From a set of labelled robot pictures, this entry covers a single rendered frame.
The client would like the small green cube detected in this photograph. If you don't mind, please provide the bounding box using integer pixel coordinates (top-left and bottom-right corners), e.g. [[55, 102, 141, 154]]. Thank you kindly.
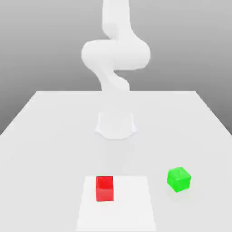
[[166, 166, 192, 193]]

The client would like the small red cube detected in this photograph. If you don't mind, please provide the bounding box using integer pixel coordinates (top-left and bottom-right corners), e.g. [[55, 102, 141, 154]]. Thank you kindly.
[[95, 175, 115, 202]]

